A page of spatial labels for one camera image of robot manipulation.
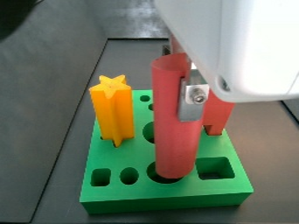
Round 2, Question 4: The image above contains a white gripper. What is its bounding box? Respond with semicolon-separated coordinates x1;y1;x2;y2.
154;0;299;102

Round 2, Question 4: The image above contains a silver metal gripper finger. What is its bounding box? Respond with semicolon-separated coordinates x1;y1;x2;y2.
178;64;210;122

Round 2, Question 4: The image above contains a red cylinder peg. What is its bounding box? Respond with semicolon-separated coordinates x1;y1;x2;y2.
151;53;202;179

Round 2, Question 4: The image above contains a green foam shape board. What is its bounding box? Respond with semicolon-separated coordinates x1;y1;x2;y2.
79;90;254;214

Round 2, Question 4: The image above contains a red forked block peg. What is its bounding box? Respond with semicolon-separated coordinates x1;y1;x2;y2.
161;36;235;137

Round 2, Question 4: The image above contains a yellow star-shaped peg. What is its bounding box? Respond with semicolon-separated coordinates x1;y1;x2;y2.
88;74;135;147

